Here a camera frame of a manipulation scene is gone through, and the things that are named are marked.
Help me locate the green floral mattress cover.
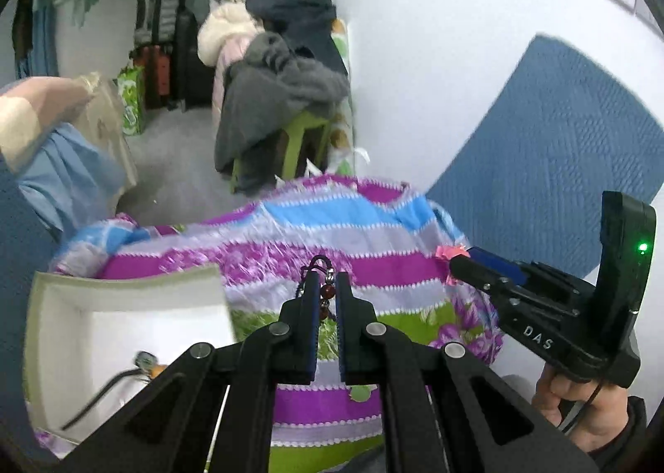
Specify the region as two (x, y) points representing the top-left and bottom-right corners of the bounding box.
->
(327, 19), (361, 176)

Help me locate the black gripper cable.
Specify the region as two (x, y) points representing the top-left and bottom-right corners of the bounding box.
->
(557, 364), (608, 432)

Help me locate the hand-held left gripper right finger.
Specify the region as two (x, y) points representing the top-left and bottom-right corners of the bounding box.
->
(334, 272), (603, 473)

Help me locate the pink hair clip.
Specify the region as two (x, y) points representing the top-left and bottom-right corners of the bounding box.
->
(436, 244), (470, 287)

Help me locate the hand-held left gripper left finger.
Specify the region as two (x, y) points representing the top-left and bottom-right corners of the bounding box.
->
(57, 272), (322, 473)

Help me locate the red suitcase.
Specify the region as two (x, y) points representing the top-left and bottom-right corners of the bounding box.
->
(136, 45), (172, 111)

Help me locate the navy jacket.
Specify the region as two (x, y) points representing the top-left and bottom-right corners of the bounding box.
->
(246, 0), (348, 74)

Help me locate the blue quilted chair back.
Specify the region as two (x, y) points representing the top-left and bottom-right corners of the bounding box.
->
(0, 154), (78, 458)
(425, 34), (664, 279)

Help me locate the green plastic stool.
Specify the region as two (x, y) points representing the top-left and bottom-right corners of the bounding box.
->
(231, 112), (333, 194)

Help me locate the person's right hand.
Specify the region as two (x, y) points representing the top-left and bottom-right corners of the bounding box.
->
(532, 361), (631, 453)

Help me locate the black suitcase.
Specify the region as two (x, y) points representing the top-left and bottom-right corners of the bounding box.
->
(171, 11), (216, 111)

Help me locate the grey suitcase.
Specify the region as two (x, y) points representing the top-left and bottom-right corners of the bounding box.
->
(135, 0), (185, 46)

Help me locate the light blue cloth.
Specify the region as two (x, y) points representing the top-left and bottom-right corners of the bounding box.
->
(18, 123), (128, 240)

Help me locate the striped floral cloth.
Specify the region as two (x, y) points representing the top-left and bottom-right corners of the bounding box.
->
(49, 175), (506, 473)

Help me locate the grey hoodie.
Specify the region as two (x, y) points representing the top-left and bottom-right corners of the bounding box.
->
(215, 32), (351, 178)

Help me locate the green cardboard box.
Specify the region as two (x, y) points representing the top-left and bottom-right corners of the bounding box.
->
(23, 266), (237, 445)

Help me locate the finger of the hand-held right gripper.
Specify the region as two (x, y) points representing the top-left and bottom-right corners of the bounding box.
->
(467, 246), (529, 284)
(449, 256), (520, 298)

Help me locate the green shopping bag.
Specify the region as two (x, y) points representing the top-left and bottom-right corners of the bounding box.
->
(117, 66), (146, 137)

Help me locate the cream fleece blanket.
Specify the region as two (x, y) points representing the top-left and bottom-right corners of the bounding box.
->
(197, 1), (265, 69)

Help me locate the person's right forearm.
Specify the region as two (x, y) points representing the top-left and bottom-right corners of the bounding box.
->
(591, 395), (649, 473)

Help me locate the pink pillow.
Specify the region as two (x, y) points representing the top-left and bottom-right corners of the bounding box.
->
(0, 76), (99, 173)

